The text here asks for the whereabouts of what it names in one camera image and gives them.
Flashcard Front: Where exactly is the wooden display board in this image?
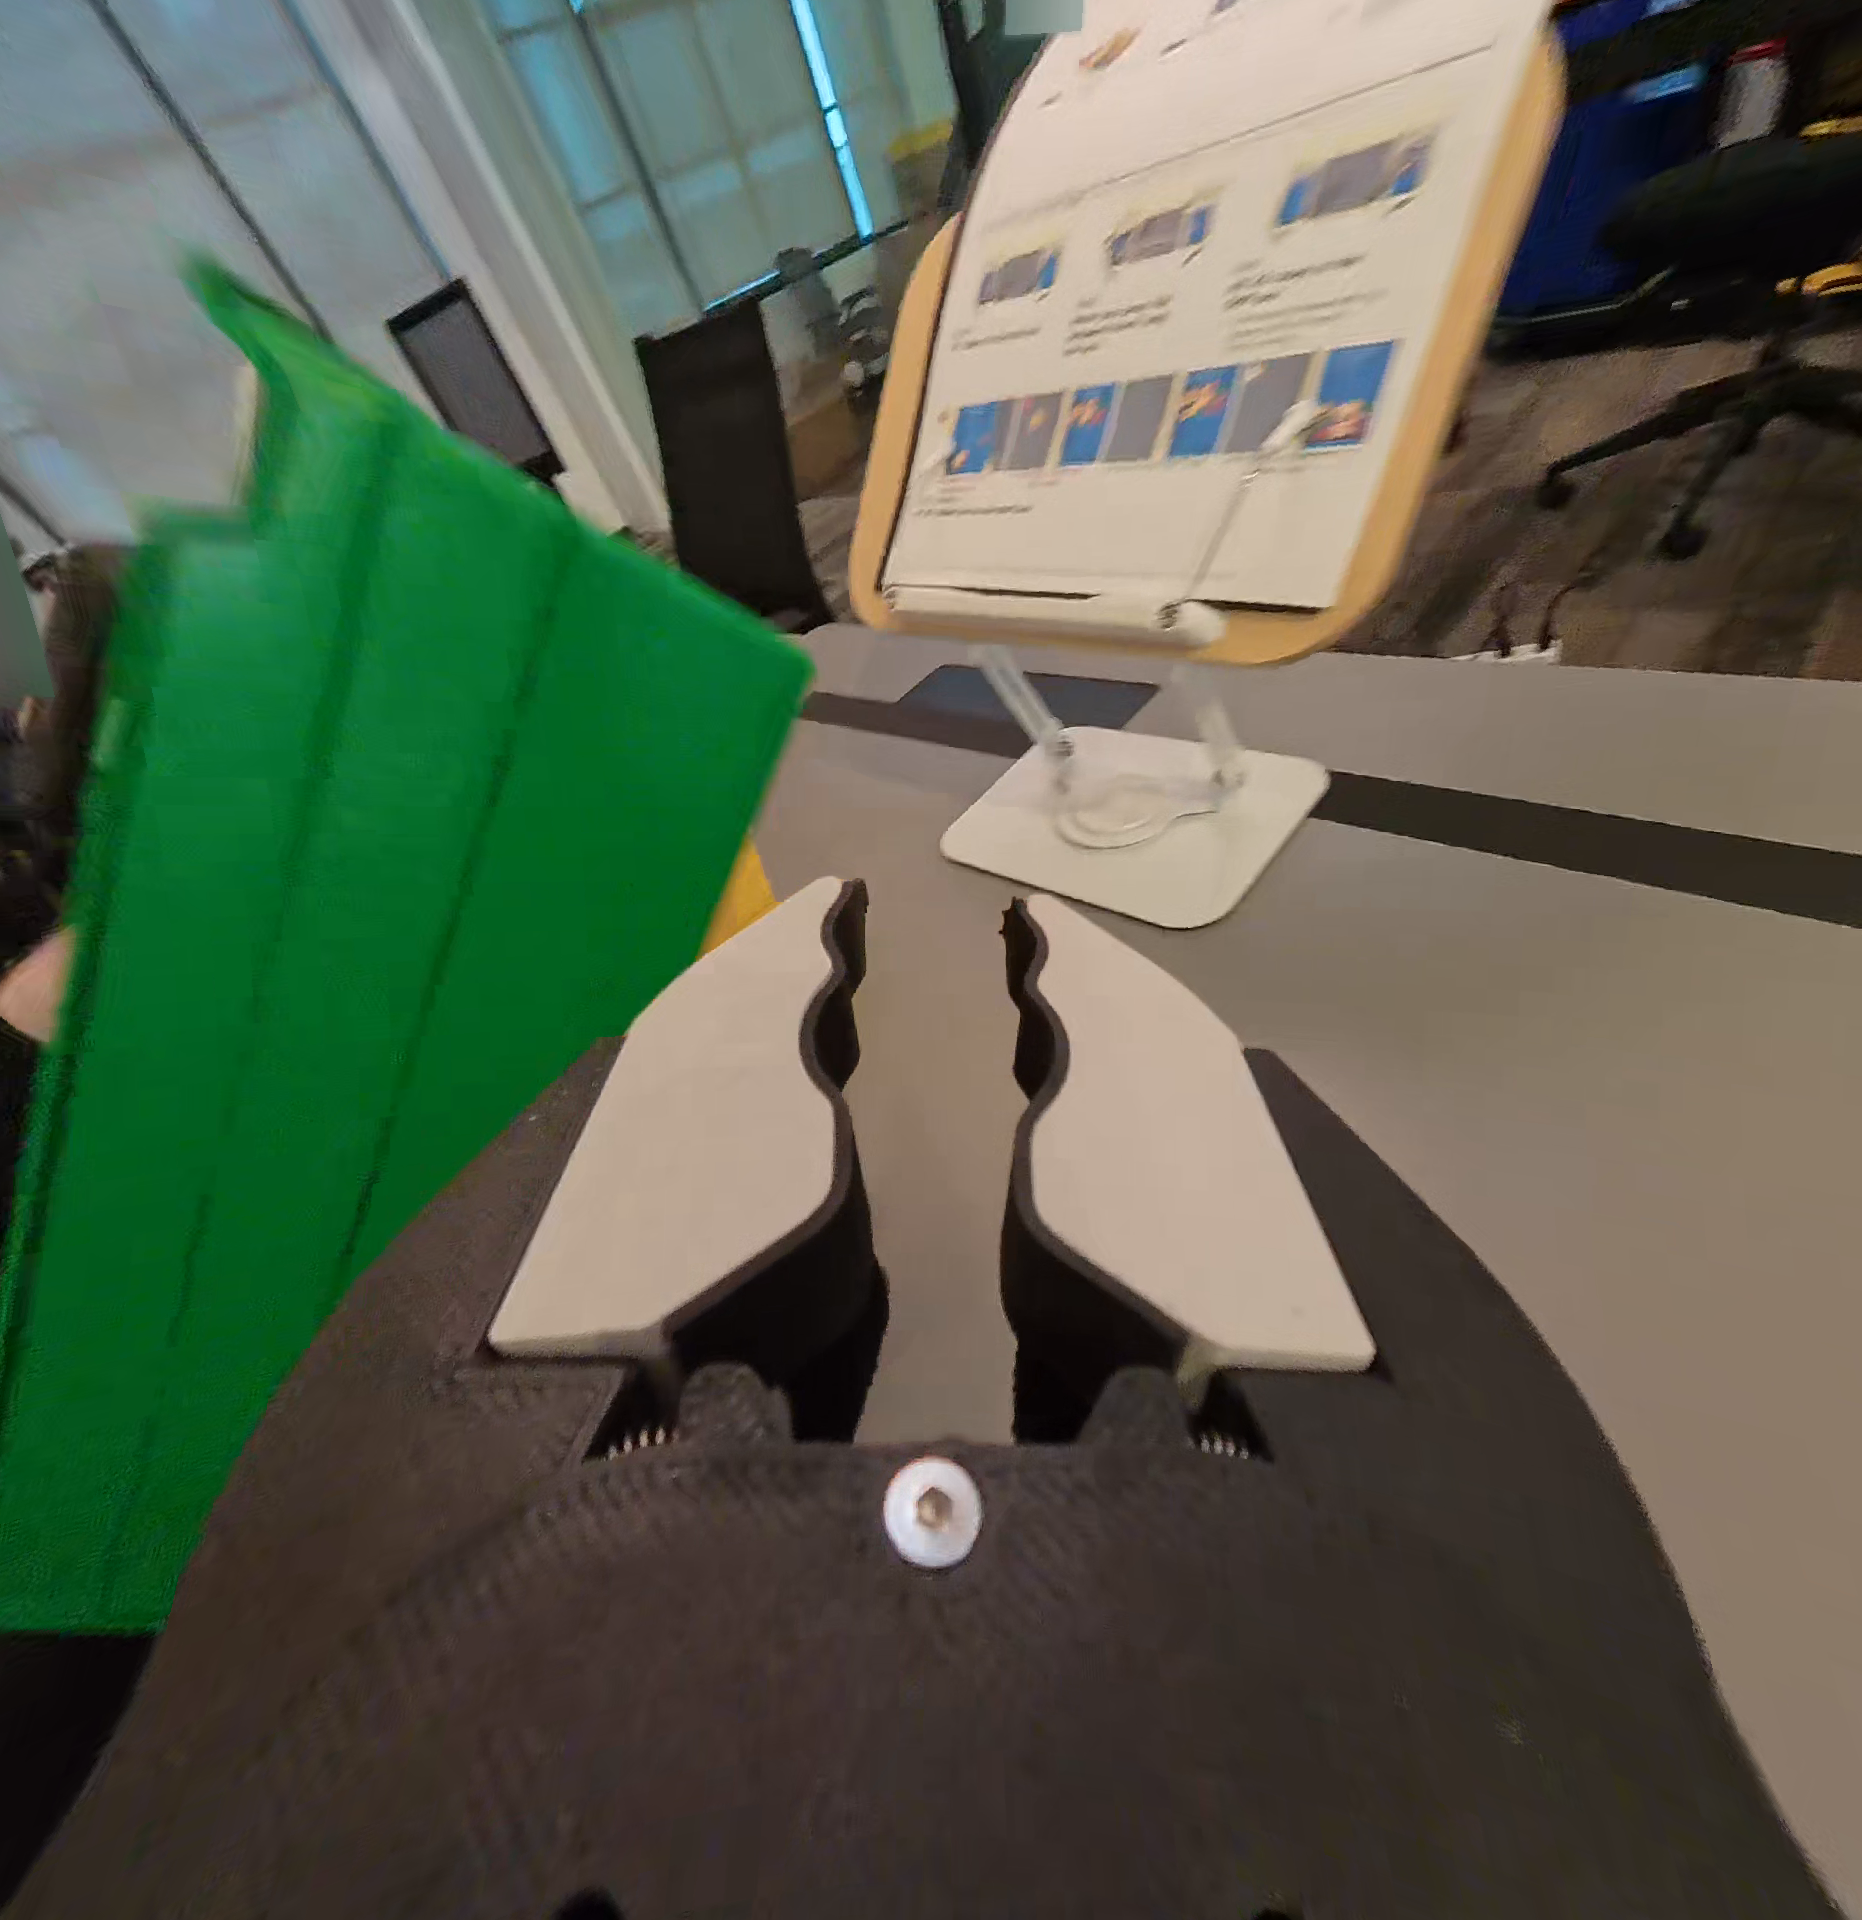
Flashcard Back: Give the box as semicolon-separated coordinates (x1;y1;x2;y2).
846;0;1566;668

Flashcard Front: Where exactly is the white pin with wire tether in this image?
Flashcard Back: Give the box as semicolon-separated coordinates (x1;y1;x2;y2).
1163;400;1320;631

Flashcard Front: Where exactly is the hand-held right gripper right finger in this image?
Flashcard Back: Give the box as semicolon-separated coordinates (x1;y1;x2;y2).
1001;892;1377;1446

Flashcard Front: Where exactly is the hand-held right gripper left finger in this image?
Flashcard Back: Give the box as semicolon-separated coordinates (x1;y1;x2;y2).
484;876;891;1446

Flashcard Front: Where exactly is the person's left hand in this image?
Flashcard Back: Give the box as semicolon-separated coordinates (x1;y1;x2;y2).
0;927;80;1045

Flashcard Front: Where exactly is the large blue container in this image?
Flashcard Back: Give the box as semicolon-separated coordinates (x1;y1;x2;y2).
1497;0;1727;320

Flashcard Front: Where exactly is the person's dark upper clothing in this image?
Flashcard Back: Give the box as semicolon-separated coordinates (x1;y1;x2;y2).
0;1632;155;1920

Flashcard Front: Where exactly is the green plastic box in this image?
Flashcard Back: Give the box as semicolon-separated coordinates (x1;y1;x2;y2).
0;254;816;1638

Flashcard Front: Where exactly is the black high-back chair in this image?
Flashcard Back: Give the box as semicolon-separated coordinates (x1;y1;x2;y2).
635;294;837;631

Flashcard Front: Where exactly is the white canister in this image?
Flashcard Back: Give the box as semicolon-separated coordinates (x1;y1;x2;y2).
1716;42;1789;150

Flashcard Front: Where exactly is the black swivel office chair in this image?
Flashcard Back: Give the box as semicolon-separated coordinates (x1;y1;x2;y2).
1539;135;1862;559

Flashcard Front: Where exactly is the yellow plastic box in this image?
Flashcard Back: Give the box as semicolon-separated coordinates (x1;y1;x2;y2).
702;841;782;963

